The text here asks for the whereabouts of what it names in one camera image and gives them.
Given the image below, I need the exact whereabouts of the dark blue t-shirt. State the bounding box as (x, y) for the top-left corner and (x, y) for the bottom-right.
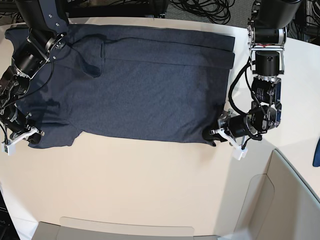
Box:
(16, 24), (235, 149)

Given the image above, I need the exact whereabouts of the black cable bundle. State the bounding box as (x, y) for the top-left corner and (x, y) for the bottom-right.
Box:
(169, 0), (320, 47)

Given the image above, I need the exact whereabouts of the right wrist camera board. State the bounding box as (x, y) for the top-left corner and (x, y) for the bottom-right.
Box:
(1, 142), (16, 156)

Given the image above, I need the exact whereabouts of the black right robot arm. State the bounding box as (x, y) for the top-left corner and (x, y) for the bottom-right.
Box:
(0, 0), (69, 156)

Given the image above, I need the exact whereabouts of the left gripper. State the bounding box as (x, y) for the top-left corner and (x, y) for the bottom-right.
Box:
(202, 109), (249, 149)

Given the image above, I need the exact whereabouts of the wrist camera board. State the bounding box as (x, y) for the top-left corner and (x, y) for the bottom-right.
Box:
(1, 142), (16, 156)
(232, 147), (248, 161)

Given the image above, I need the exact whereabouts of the black device lower left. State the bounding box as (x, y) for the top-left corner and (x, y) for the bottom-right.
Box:
(0, 194), (20, 240)

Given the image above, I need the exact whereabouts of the grey cardboard box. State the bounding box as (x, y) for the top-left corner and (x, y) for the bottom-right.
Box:
(33, 150), (320, 240)

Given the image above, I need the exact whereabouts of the blue cloth at right edge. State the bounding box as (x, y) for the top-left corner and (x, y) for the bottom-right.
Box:
(312, 139), (320, 168)

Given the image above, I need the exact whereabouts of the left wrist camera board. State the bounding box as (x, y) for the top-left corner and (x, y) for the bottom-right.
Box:
(232, 147), (248, 161)

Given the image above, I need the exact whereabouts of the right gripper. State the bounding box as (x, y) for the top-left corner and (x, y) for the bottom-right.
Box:
(1, 112), (45, 146)

